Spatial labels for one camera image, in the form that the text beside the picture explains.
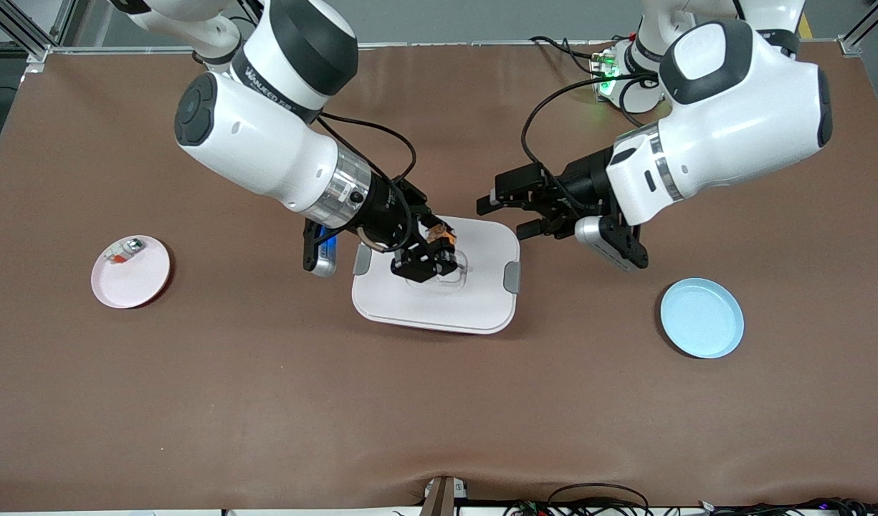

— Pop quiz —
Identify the orange push-button switch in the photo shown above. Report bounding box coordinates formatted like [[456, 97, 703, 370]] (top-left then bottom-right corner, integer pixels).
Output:
[[424, 224, 459, 267]]

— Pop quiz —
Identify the white lidded storage box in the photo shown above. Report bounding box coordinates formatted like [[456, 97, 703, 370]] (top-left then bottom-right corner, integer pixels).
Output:
[[351, 215, 521, 335]]

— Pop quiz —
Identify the light blue round plate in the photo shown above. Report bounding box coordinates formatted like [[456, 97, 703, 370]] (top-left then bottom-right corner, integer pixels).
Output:
[[659, 277, 745, 359]]

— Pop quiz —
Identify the brown table cover mat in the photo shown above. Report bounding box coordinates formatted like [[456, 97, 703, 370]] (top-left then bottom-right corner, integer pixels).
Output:
[[0, 42, 878, 511]]

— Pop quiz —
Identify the pale pink round plate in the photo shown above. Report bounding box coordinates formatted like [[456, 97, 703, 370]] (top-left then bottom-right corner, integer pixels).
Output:
[[91, 235, 172, 310]]

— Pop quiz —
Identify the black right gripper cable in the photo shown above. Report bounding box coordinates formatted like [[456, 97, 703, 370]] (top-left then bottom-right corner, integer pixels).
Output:
[[317, 111, 418, 253]]

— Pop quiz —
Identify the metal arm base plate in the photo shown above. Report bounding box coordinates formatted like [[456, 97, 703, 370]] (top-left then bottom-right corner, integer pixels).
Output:
[[589, 49, 626, 101]]

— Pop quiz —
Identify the black arm base cable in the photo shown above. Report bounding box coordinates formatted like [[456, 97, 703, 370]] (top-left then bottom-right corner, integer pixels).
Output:
[[528, 34, 615, 76]]

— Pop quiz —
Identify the silver table edge rail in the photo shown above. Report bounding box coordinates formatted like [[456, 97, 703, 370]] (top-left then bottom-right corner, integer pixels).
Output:
[[48, 39, 851, 55]]

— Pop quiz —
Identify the small white mount bracket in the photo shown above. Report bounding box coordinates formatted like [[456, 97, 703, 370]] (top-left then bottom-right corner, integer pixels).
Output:
[[424, 479, 469, 500]]

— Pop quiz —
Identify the brown camera mount post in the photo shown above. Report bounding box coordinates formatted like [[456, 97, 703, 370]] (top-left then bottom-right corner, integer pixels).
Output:
[[419, 475, 457, 516]]

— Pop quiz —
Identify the grey switch with orange block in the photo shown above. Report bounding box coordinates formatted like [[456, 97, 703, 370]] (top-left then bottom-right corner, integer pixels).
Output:
[[103, 239, 145, 266]]

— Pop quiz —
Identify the black cable bundle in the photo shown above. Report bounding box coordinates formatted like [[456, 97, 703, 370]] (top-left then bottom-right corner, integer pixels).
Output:
[[503, 482, 878, 516]]

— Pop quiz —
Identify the aluminium frame profile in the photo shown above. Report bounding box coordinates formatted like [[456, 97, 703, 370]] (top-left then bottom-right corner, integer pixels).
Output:
[[840, 0, 878, 54], [0, 0, 95, 65]]

